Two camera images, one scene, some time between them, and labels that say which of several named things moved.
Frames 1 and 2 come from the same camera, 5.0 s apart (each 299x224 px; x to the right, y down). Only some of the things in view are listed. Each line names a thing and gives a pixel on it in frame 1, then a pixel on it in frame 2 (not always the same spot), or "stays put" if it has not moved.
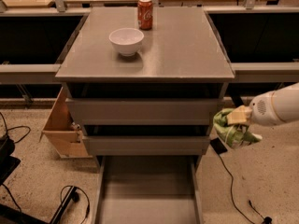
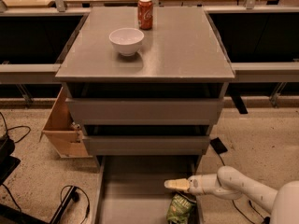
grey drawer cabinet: (157, 106) stays put
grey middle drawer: (148, 145) stays put
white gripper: (263, 109) to (196, 186)
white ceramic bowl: (126, 40) stays put
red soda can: (145, 9) stays put
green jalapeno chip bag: (234, 135) to (180, 209)
